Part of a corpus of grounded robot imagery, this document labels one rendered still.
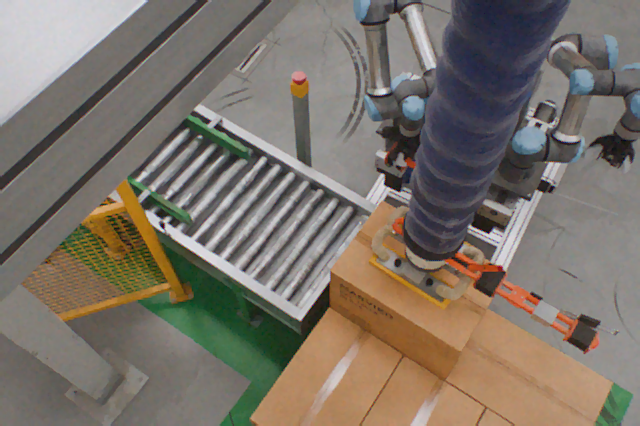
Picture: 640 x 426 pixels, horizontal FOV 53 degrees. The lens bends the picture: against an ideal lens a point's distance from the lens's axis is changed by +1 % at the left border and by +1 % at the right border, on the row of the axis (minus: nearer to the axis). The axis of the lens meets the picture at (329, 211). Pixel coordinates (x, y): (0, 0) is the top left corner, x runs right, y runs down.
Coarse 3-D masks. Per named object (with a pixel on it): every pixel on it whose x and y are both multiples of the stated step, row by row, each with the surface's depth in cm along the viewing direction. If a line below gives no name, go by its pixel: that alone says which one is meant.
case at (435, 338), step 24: (384, 216) 267; (360, 240) 261; (384, 240) 261; (336, 264) 256; (360, 264) 256; (336, 288) 266; (360, 288) 251; (384, 288) 251; (408, 288) 251; (360, 312) 271; (384, 312) 254; (408, 312) 246; (432, 312) 246; (456, 312) 246; (480, 312) 246; (384, 336) 277; (408, 336) 259; (432, 336) 243; (456, 336) 241; (432, 360) 264
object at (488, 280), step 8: (488, 264) 228; (480, 272) 225; (488, 272) 226; (496, 272) 226; (504, 272) 226; (480, 280) 225; (488, 280) 225; (496, 280) 225; (480, 288) 226; (488, 288) 223; (496, 288) 222; (488, 296) 226
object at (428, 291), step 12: (396, 252) 244; (372, 264) 243; (384, 264) 241; (396, 264) 239; (396, 276) 239; (432, 276) 239; (420, 288) 237; (432, 288) 237; (432, 300) 235; (444, 300) 235
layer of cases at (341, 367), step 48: (336, 336) 282; (480, 336) 282; (528, 336) 283; (288, 384) 272; (336, 384) 272; (384, 384) 272; (432, 384) 272; (480, 384) 272; (528, 384) 272; (576, 384) 272
